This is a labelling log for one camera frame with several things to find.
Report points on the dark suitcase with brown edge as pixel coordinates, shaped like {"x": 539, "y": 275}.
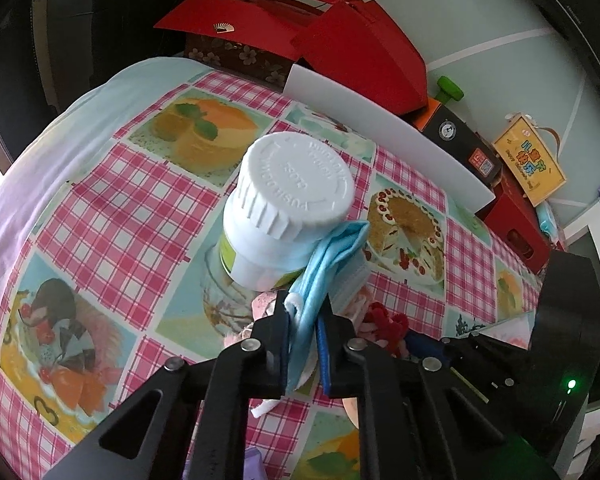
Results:
{"x": 10, "y": 110}

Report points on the floral satin scrunchie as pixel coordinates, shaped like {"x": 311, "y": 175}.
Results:
{"x": 265, "y": 307}

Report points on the white pill bottle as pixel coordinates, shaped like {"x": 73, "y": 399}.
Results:
{"x": 290, "y": 180}

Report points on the pink white striped fluffy cloth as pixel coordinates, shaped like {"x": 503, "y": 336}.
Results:
{"x": 362, "y": 329}

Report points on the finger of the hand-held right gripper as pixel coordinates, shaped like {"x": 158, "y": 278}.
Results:
{"x": 425, "y": 346}

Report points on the purple baby wipes pack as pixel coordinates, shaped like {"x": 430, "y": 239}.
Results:
{"x": 255, "y": 465}

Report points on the black box with round emblem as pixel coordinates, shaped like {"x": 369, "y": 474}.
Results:
{"x": 450, "y": 132}

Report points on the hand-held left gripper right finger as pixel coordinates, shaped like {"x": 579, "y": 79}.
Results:
{"x": 324, "y": 360}

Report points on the green knob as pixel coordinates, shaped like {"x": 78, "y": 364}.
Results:
{"x": 450, "y": 90}

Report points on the red trapezoid gift box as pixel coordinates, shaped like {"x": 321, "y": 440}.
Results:
{"x": 365, "y": 50}

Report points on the light blue tissue packet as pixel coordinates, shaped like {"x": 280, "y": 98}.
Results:
{"x": 547, "y": 220}

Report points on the white board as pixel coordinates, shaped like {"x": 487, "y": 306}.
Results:
{"x": 380, "y": 125}

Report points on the blue face mask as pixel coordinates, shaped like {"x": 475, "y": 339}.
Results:
{"x": 325, "y": 270}

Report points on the red lid floral gift box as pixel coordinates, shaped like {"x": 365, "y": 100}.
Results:
{"x": 230, "y": 15}

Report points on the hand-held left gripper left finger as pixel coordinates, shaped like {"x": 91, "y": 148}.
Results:
{"x": 275, "y": 350}

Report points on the red cardboard box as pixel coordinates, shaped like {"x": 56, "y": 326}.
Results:
{"x": 510, "y": 210}

